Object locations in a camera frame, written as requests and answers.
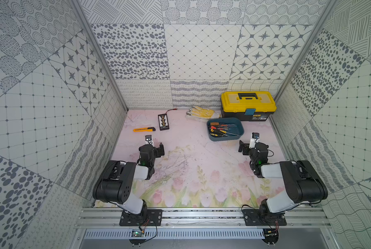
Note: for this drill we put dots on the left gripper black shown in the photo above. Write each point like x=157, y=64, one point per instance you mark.
x=158, y=150

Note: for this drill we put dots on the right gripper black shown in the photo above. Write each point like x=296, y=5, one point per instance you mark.
x=243, y=148

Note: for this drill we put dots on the teal plastic storage tray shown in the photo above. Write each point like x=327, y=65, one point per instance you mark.
x=224, y=129

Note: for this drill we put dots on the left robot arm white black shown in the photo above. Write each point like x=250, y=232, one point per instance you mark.
x=115, y=182

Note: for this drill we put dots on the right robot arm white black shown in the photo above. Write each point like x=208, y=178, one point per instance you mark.
x=301, y=181

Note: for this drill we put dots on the orange utility knife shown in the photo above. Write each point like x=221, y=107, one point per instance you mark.
x=146, y=129

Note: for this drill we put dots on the yellow black toolbox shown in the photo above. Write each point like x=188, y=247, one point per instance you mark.
x=247, y=106

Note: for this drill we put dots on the yellow work gloves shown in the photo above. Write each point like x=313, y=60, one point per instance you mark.
x=201, y=114

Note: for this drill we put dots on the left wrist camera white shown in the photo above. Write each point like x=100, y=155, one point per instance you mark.
x=149, y=140

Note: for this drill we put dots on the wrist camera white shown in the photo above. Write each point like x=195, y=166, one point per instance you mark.
x=149, y=140
x=255, y=136

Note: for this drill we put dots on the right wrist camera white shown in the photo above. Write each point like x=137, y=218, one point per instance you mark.
x=255, y=136

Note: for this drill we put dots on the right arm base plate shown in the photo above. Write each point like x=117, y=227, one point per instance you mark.
x=253, y=217

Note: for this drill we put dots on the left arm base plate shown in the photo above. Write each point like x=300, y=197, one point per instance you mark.
x=141, y=217

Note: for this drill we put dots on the aluminium rail frame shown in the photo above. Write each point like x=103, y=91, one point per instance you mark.
x=223, y=217

